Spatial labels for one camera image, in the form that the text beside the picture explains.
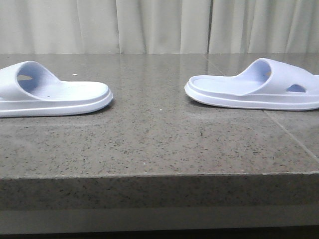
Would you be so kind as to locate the beige pleated curtain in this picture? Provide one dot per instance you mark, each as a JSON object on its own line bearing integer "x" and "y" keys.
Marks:
{"x": 159, "y": 26}

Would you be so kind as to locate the light blue slipper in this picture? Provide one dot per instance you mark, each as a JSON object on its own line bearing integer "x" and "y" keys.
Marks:
{"x": 28, "y": 89}
{"x": 266, "y": 84}

